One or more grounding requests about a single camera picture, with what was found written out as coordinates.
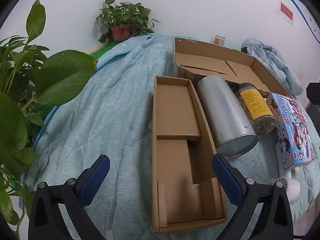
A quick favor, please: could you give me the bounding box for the large leafy green plant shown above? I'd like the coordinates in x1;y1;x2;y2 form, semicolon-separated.
0;0;98;238

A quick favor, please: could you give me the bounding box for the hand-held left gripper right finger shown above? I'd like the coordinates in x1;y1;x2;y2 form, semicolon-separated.
211;153;293;240

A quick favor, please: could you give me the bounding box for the potted green plant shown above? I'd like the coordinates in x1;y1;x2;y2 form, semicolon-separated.
96;0;161;43

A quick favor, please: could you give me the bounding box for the yellow label glass jar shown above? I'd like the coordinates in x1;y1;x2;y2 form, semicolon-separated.
235;82;277;135

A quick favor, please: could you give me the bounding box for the large cardboard box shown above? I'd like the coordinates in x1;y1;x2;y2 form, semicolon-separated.
173;37;293;98

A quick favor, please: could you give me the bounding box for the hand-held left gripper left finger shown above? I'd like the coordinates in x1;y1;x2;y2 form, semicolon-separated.
28;154;111;240

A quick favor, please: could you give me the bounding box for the colourful picture book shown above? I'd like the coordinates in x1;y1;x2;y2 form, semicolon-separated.
266;92;315;168

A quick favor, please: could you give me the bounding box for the light blue quilted blanket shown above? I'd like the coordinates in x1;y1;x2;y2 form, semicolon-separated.
21;33;320;240

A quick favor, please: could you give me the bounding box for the green mat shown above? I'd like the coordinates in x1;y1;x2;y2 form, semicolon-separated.
89;41;120;62

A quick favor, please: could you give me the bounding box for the narrow cardboard insert tray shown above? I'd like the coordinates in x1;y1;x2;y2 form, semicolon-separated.
152;76;228;235

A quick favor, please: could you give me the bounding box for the red wall sign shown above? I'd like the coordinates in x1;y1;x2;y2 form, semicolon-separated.
278;1;295;25

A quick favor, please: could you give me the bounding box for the light blue puffer jacket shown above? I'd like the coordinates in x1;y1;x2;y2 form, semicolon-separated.
241;38;304;95

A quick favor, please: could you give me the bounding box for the dark furniture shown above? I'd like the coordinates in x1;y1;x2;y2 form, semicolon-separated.
306;82;320;115

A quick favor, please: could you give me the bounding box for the orange glass candle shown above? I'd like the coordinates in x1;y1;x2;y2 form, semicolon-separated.
213;34;226;46

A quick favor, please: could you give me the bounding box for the white handheld fan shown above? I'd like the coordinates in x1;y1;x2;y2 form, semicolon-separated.
276;169;301;203

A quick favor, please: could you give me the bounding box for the silver metal can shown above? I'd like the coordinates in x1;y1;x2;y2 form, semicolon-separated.
195;75;259;160

